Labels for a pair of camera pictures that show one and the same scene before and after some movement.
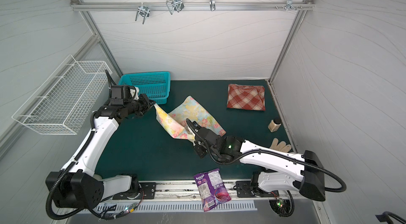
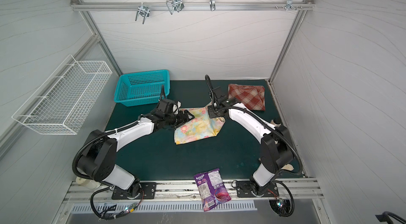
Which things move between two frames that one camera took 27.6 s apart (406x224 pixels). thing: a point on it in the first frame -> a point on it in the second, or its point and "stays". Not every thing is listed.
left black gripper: [145, 101] -> [183, 120]
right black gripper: [199, 133] -> [214, 110]
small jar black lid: [277, 121] stays
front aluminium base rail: [187, 192] stays
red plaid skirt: [246, 97] stays
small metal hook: [212, 5] stays
